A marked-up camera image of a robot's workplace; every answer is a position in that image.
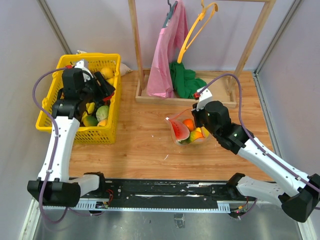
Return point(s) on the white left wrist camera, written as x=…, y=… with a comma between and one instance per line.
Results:
x=83, y=65

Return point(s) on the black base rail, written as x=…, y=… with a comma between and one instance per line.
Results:
x=177, y=196

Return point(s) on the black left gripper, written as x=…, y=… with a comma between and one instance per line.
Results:
x=105, y=89

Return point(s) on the grey clothes hanger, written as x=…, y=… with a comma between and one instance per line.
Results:
x=170, y=12

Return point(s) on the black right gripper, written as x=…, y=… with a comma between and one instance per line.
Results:
x=197, y=113

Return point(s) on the yellow lemon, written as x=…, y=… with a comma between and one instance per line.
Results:
x=107, y=72

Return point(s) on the green orange mango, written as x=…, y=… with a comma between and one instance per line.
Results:
x=193, y=136

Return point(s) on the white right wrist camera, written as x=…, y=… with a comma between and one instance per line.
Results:
x=203, y=98

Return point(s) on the yellow orange fruit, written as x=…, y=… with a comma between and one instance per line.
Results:
x=103, y=123

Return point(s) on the yellow banana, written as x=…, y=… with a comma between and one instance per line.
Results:
x=90, y=107

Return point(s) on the green cloth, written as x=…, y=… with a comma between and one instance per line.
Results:
x=184, y=81

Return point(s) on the yellow clothes hanger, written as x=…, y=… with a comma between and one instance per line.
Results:
x=195, y=32

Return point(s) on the yellow apple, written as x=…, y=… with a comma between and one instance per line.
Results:
x=205, y=133

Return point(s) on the red bell pepper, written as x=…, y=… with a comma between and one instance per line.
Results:
x=108, y=98

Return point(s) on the pink shirt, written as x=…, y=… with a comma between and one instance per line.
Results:
x=170, y=39

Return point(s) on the clear zip top bag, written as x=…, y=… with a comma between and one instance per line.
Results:
x=181, y=116

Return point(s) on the green cabbage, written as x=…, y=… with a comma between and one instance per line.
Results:
x=102, y=113

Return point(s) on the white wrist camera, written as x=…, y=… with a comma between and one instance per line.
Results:
x=83, y=65
x=203, y=98

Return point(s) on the wooden clothes rack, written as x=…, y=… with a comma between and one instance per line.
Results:
x=223, y=90

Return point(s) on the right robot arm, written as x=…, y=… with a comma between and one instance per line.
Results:
x=295, y=192

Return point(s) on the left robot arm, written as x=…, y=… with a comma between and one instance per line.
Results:
x=53, y=186

